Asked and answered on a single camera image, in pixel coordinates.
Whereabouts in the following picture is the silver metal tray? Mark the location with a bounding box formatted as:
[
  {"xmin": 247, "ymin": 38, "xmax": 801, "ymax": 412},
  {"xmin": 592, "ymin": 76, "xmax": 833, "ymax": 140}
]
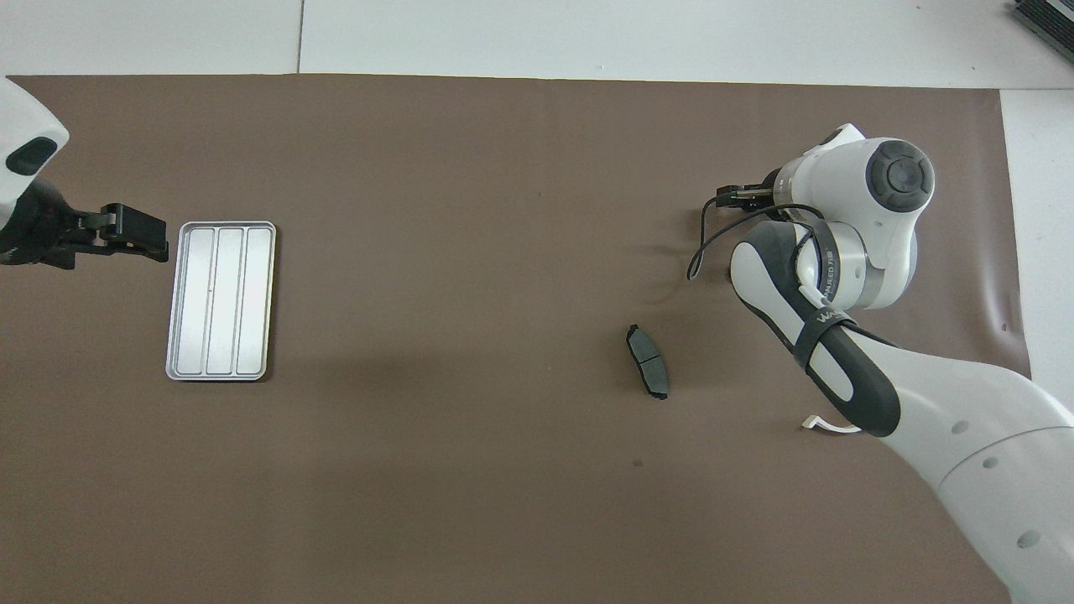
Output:
[{"xmin": 165, "ymin": 221, "xmax": 277, "ymax": 383}]

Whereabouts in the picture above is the dark grey brake pad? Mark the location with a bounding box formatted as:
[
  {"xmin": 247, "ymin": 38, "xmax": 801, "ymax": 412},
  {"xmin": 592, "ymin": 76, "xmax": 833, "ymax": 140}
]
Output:
[{"xmin": 626, "ymin": 324, "xmax": 670, "ymax": 401}]

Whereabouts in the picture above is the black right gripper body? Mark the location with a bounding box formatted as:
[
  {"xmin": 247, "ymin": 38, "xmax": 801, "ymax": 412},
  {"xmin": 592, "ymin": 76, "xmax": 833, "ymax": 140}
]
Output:
[{"xmin": 716, "ymin": 182, "xmax": 783, "ymax": 212}]

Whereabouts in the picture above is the brown table mat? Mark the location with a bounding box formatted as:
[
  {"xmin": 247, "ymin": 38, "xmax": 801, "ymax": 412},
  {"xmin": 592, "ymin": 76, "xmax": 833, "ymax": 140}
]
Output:
[{"xmin": 0, "ymin": 74, "xmax": 1035, "ymax": 604}]

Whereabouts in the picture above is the dark ribbed metal device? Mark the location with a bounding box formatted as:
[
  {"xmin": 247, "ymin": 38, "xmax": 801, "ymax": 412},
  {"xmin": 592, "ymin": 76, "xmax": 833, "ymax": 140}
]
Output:
[{"xmin": 1011, "ymin": 0, "xmax": 1074, "ymax": 62}]

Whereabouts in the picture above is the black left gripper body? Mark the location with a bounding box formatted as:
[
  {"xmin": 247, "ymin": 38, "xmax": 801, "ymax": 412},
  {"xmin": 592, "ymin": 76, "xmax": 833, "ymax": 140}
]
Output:
[{"xmin": 0, "ymin": 178, "xmax": 95, "ymax": 271}]

